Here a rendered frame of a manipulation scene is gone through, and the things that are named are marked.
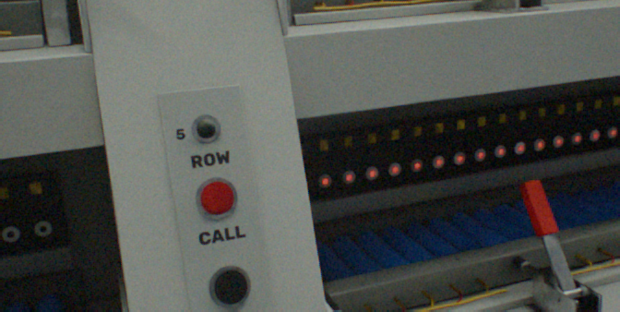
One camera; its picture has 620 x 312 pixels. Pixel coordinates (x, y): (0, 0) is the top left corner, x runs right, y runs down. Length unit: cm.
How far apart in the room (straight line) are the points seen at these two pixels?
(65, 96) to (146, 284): 10
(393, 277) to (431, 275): 3
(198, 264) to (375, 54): 15
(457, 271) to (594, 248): 11
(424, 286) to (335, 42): 18
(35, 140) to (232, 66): 10
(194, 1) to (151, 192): 10
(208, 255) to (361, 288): 13
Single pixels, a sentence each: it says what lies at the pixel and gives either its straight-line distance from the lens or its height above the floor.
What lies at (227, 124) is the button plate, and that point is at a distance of 32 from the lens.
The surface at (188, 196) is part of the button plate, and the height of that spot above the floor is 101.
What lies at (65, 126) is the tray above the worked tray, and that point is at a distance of 33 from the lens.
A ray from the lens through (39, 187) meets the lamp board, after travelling 48.
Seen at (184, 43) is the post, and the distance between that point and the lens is 33.
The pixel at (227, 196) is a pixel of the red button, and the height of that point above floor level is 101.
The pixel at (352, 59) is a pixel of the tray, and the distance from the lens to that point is 35.
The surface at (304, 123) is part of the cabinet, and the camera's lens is 54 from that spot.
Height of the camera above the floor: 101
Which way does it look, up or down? 3 degrees up
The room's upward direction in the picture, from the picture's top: 9 degrees counter-clockwise
